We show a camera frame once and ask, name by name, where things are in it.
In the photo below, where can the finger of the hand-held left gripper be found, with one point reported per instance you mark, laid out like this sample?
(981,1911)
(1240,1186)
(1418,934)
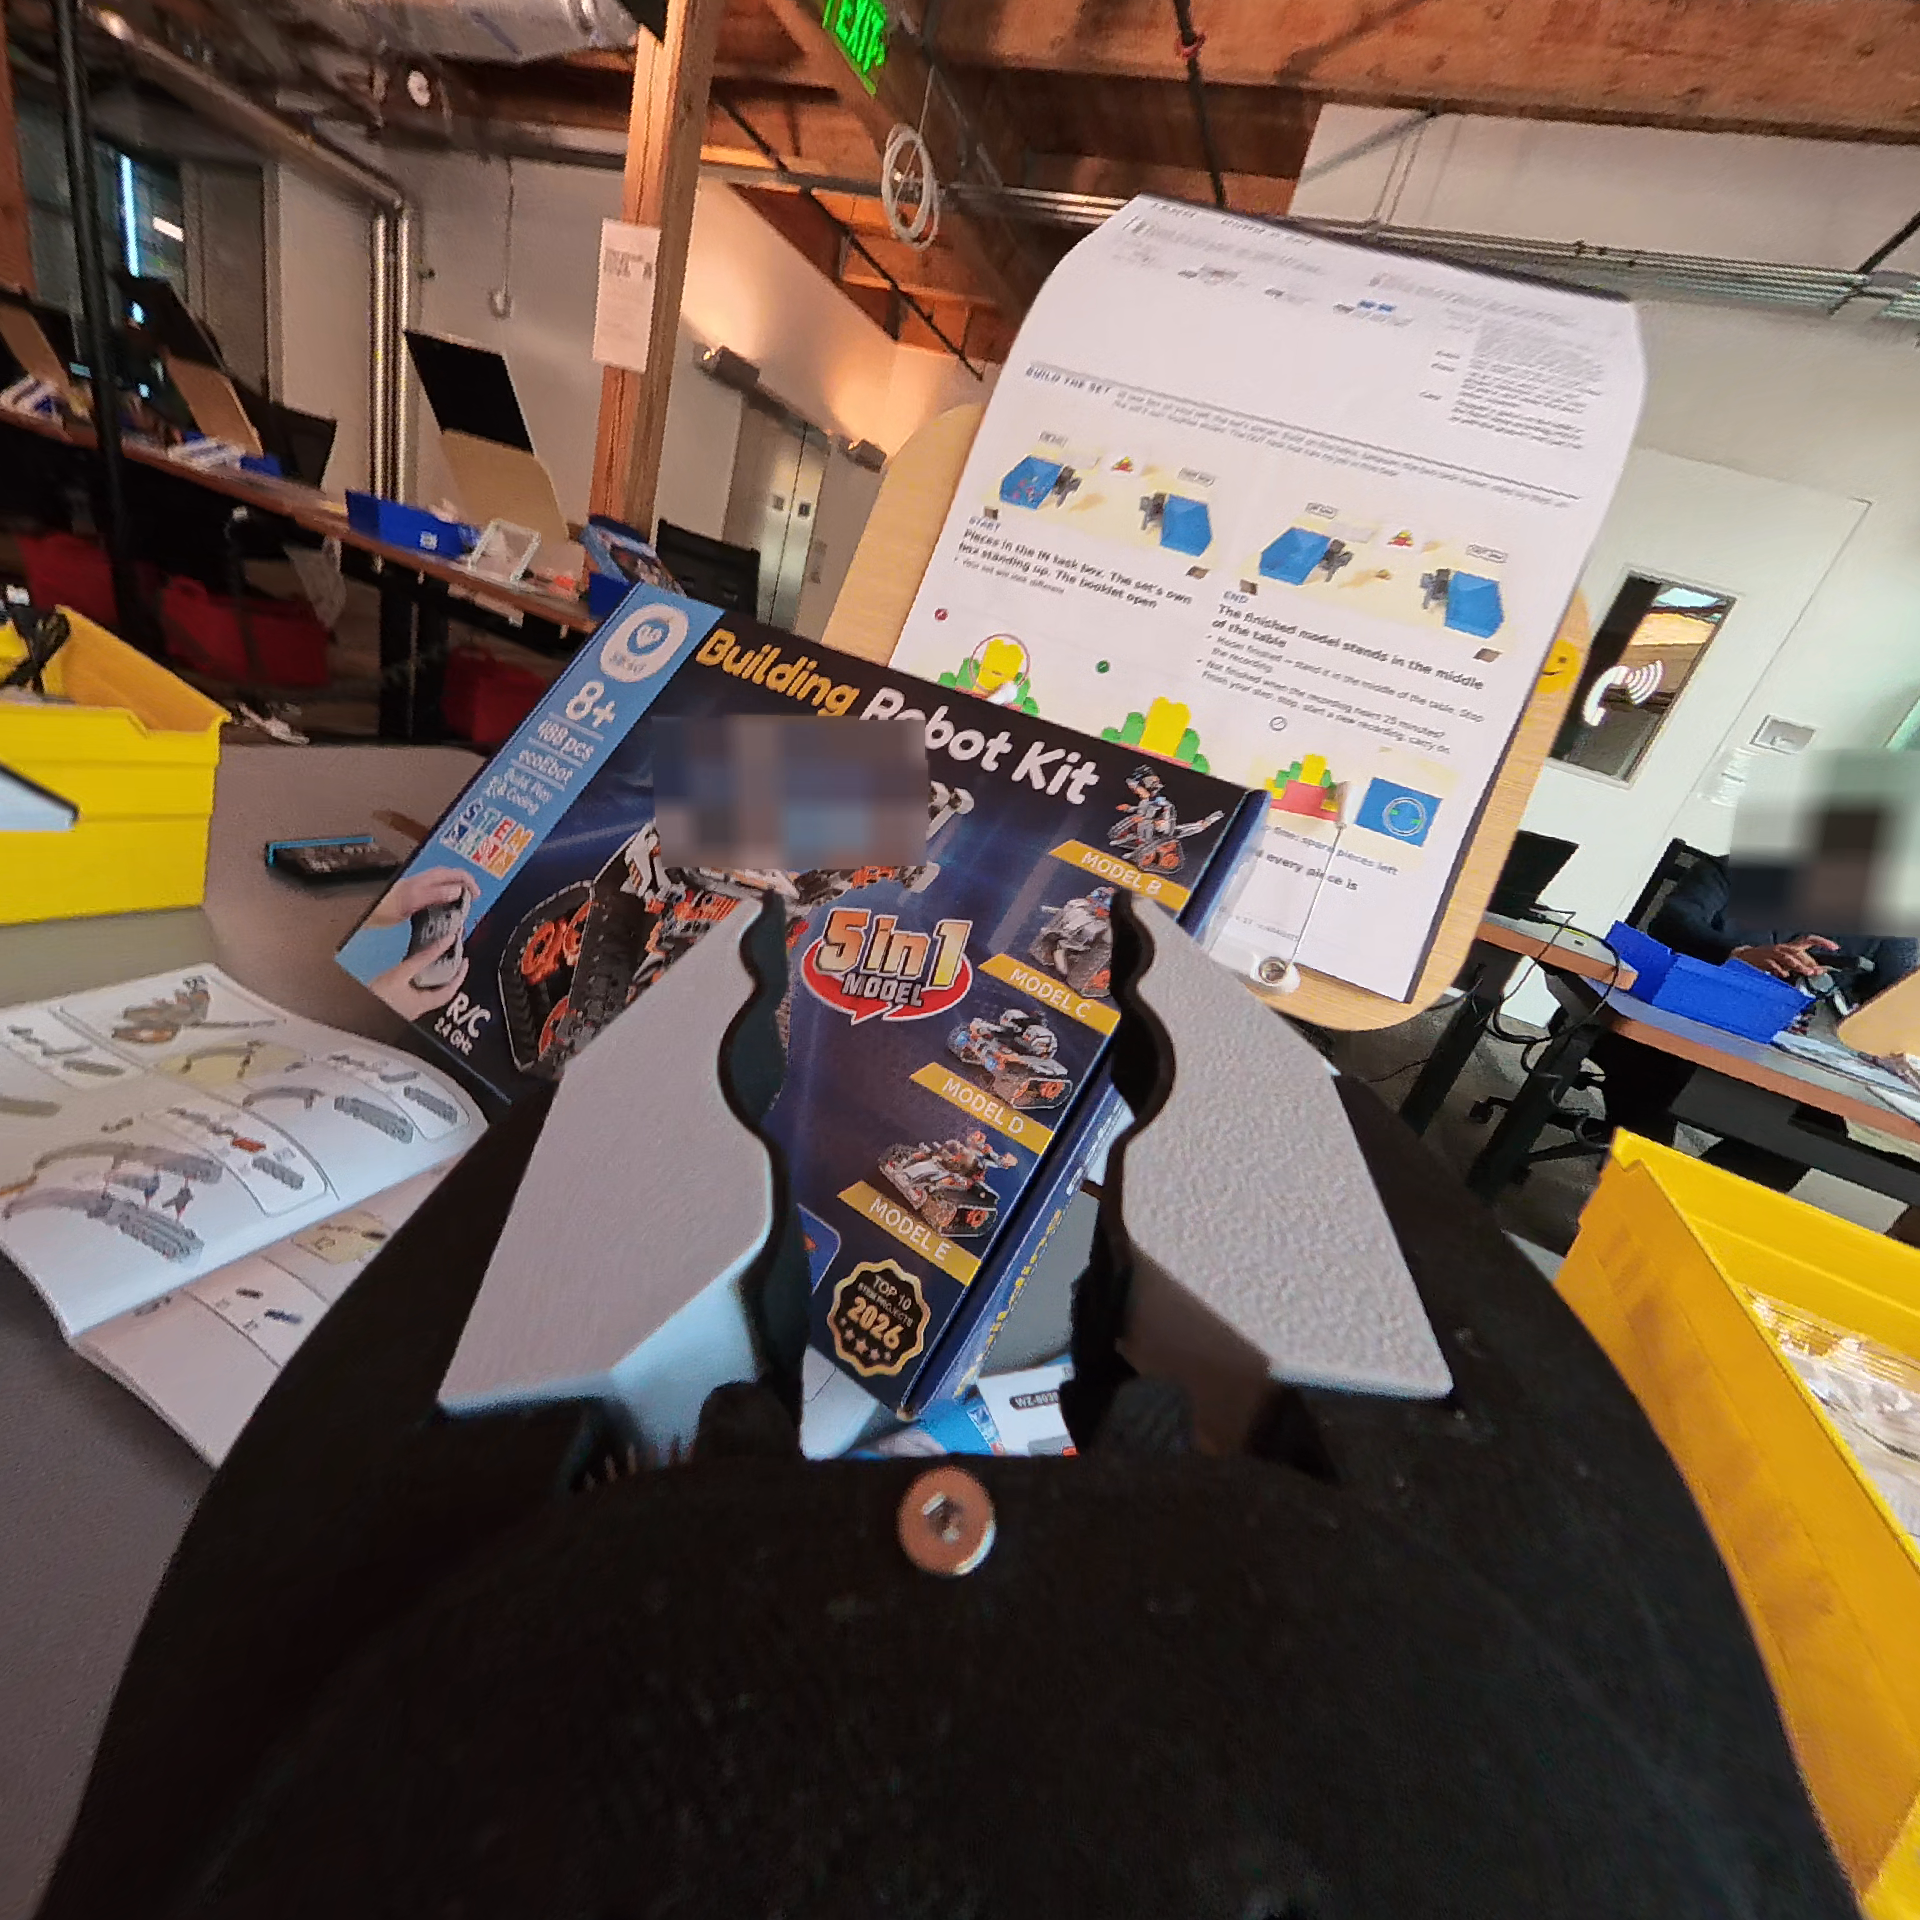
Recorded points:
(31,803)

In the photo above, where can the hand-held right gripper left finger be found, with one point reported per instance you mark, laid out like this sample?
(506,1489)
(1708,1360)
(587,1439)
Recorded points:
(630,1185)

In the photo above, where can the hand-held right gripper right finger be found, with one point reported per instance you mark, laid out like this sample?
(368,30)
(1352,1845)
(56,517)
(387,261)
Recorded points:
(1274,1185)

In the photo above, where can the red bags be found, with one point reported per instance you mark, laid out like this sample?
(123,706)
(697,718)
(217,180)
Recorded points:
(240,631)

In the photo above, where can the small black blue device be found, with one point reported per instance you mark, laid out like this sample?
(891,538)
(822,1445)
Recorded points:
(331,855)

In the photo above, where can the blue robot kit box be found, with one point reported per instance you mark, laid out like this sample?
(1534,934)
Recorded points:
(931,1081)

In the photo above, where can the printed cardboard sheet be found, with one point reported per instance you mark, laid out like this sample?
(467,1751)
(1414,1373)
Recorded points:
(1020,1410)

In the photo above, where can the white instruction booklet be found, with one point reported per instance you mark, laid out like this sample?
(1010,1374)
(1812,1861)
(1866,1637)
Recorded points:
(194,1140)

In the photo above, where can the blue bin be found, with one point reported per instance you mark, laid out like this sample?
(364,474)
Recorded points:
(412,524)
(1711,982)

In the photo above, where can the yellow bin with bags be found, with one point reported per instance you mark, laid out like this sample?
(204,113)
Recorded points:
(1695,1425)

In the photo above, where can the printed instruction sheet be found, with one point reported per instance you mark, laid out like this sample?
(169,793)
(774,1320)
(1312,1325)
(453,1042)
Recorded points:
(1291,600)

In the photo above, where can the black cardboard sign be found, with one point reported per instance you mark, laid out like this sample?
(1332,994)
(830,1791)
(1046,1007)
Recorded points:
(464,404)

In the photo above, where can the clear plastic bags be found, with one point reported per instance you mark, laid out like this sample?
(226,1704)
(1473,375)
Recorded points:
(1844,1394)

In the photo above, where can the wooden display board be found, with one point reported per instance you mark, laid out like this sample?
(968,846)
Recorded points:
(900,571)

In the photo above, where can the white paper note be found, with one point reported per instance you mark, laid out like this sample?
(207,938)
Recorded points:
(626,293)

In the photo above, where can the green exit sign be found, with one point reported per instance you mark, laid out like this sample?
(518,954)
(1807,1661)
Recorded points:
(854,42)

